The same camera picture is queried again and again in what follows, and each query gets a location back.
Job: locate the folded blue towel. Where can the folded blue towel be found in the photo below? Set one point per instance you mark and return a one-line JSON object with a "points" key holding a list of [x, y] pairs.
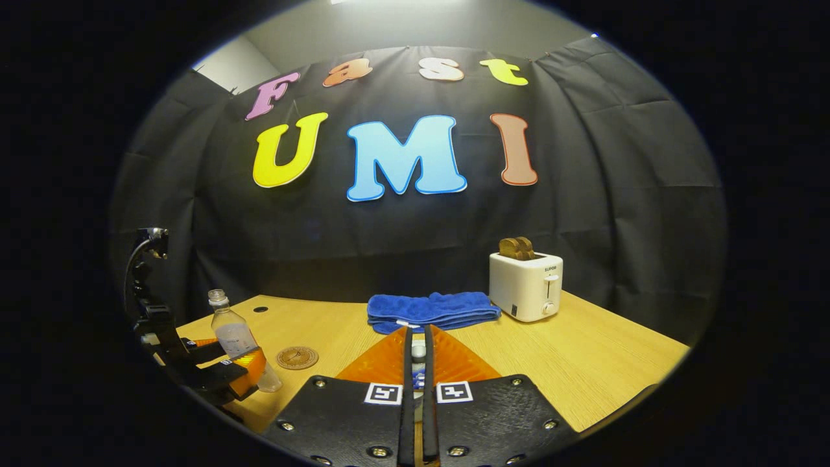
{"points": [[431, 311]]}

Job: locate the clear plastic water bottle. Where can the clear plastic water bottle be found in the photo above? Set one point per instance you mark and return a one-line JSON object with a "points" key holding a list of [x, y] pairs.
{"points": [[233, 334]]}

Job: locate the white toaster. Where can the white toaster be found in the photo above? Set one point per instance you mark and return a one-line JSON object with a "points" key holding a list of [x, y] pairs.
{"points": [[525, 292]]}

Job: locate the black backdrop cloth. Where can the black backdrop cloth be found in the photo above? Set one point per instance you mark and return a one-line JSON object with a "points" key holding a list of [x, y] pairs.
{"points": [[583, 194]]}

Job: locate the brown toast slice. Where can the brown toast slice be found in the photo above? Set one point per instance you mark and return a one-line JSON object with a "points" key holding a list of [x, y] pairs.
{"points": [[509, 249], [528, 248]]}

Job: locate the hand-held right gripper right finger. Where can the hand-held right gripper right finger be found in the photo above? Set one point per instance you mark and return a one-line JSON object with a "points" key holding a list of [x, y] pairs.
{"points": [[429, 421]]}

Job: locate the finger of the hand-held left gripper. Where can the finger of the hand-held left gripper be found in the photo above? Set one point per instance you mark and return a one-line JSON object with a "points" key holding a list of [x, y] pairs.
{"points": [[204, 350], [227, 383]]}

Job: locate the round brown coaster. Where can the round brown coaster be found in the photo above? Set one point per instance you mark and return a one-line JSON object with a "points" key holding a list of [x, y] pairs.
{"points": [[297, 357]]}

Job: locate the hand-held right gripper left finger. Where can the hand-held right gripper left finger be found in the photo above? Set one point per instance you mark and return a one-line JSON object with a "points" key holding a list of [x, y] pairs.
{"points": [[407, 421]]}

